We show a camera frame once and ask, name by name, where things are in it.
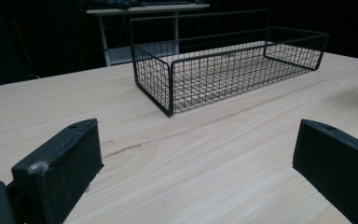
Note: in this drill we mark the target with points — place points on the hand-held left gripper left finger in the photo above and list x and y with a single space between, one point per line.
57 168

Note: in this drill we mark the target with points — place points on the white metal-frame side table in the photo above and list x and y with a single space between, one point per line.
143 31

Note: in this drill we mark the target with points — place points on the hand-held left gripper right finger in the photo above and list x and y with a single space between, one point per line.
338 165

